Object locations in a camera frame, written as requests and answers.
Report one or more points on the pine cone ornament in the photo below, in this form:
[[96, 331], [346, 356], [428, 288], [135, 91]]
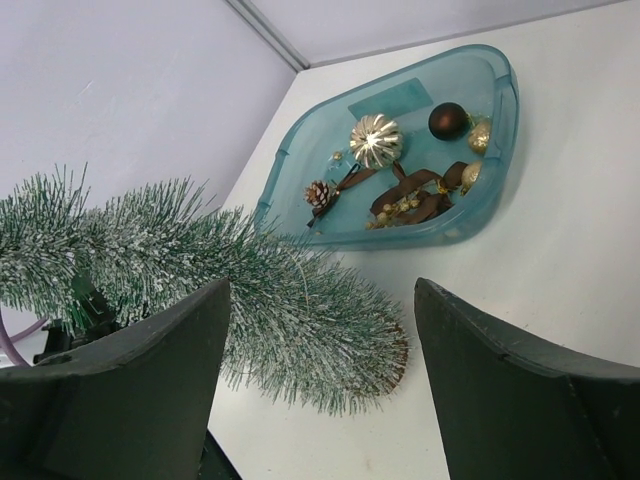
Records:
[[318, 194]]

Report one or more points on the gold bell cluster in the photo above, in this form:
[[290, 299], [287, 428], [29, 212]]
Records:
[[478, 142]]

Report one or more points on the silver gold bauble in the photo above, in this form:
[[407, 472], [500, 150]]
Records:
[[376, 141]]

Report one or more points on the brown ribbon ornament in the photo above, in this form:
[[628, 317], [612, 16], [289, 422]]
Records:
[[418, 197]]

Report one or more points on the teal plastic container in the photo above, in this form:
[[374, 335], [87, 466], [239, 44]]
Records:
[[478, 77]]

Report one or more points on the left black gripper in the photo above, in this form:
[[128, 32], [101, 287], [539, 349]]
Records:
[[90, 319]]

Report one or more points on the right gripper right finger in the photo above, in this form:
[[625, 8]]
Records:
[[511, 405]]

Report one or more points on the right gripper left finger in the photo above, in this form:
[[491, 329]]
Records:
[[132, 405]]

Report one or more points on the dark brown bauble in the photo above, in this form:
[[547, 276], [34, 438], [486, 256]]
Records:
[[448, 121]]

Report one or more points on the small frosted christmas tree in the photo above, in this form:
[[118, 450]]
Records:
[[304, 329]]

